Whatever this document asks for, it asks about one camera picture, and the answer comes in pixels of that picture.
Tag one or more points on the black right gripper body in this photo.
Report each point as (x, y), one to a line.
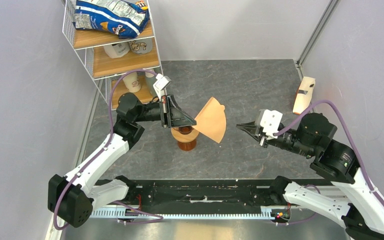
(262, 138)

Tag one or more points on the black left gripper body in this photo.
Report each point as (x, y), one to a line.
(163, 111)

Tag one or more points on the round wooden dripper collar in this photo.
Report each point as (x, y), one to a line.
(184, 134)

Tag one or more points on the amber glass carafe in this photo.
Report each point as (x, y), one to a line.
(187, 146)

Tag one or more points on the brown paper coffee filter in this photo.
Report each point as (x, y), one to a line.
(211, 120)

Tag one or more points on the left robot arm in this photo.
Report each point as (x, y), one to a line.
(74, 196)

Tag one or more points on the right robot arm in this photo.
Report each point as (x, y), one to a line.
(362, 215)

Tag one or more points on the brown coffee filter holder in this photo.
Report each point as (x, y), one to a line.
(304, 94)

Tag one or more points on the green spray bottle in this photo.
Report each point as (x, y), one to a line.
(150, 79)

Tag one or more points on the white paper cup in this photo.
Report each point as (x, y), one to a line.
(131, 82)

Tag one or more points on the cartoon print white cup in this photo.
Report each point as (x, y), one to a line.
(142, 46)

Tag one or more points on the white jug bottle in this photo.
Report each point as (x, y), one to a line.
(116, 50)

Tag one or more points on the blue Doritos chip bag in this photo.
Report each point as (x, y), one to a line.
(124, 19)

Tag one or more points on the yellow M&M's candy bag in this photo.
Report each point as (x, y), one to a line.
(141, 4)

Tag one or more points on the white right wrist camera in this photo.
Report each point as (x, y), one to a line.
(268, 122)

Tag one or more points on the white wire shelf rack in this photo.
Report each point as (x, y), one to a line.
(103, 70)

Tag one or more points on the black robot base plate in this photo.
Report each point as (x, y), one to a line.
(204, 196)

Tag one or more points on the slotted cable duct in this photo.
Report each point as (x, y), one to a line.
(120, 212)

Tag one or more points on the aluminium frame rail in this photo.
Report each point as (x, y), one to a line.
(325, 17)

